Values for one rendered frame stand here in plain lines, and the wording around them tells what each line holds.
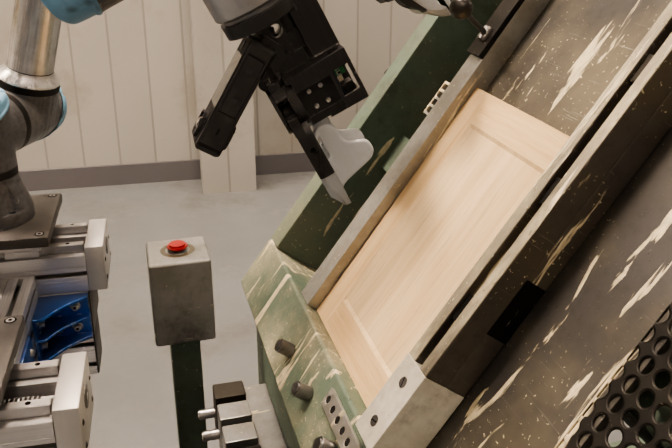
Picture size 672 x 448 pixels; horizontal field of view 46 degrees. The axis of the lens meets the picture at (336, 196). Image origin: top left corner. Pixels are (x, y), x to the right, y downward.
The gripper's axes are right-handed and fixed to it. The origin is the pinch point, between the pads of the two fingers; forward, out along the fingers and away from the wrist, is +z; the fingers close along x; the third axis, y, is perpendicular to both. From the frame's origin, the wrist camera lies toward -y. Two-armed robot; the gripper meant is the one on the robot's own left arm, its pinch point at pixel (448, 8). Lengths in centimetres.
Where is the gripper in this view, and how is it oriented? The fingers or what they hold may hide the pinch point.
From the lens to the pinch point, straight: 140.8
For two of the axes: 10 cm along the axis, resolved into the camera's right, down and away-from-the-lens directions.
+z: 7.8, 4.7, 4.1
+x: -4.4, 8.8, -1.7
